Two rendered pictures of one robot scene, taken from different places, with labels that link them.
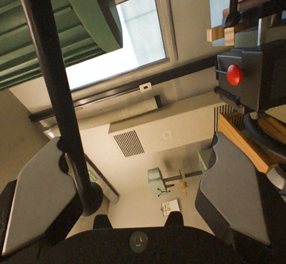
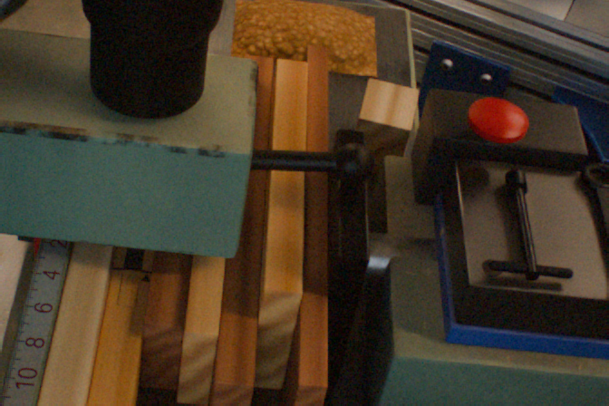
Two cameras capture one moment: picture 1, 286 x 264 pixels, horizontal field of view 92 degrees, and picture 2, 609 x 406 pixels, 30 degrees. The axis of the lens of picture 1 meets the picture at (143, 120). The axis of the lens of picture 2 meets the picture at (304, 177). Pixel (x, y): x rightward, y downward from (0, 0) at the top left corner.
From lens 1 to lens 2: 68 cm
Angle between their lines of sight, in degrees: 134
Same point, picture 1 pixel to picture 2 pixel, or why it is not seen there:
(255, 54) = (437, 101)
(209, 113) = not seen: outside the picture
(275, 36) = (408, 211)
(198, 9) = not seen: outside the picture
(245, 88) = (531, 130)
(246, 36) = (407, 297)
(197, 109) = not seen: outside the picture
